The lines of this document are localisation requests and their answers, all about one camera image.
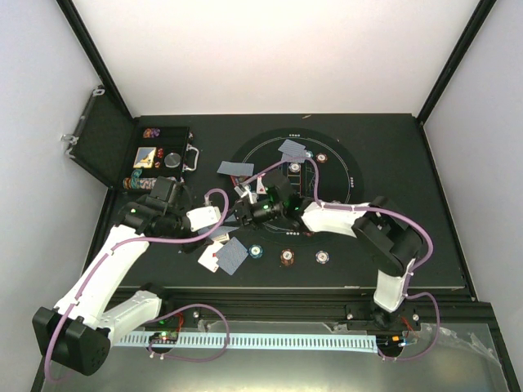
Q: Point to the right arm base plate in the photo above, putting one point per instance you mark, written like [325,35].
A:
[359,320]

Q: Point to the clear dealer button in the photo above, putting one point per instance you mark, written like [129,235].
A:
[172,160]

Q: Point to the red triangular all-in button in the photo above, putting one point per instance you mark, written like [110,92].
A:
[238,180]

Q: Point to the face-up hearts card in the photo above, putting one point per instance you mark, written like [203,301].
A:
[261,189]

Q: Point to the light blue slotted strip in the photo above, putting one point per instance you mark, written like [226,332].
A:
[252,341]

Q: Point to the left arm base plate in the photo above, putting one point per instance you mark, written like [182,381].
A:
[174,318]

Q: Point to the purple chips in case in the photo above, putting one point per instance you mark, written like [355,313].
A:
[151,133]

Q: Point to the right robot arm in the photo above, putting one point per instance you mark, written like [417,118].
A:
[392,242]

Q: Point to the purple poker chip stack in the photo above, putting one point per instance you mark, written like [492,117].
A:
[322,257]

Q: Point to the round black poker mat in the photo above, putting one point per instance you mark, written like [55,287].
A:
[341,180]

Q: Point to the face-down card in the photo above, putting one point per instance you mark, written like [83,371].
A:
[231,256]

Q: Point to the face-up ace card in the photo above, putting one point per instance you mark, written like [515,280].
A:
[208,259]

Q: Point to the purple chip mat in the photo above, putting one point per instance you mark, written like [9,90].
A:
[294,167]

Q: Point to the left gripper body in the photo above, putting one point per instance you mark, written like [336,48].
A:
[189,246]

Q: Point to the card box in case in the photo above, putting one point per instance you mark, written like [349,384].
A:
[144,158]

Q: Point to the red chip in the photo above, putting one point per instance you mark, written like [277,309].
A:
[321,158]

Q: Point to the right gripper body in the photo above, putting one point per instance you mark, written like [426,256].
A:
[249,218]

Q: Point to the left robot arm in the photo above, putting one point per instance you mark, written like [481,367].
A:
[79,330]

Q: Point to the black poker chip case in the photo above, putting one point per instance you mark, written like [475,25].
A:
[105,141]

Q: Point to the deck of playing cards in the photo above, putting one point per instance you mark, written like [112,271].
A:
[220,235]

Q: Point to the red-brown poker chip stack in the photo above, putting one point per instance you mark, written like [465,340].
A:
[287,257]

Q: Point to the chips row in case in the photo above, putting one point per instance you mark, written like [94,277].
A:
[136,182]

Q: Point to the teal poker chip stack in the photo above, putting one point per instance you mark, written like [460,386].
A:
[255,251]

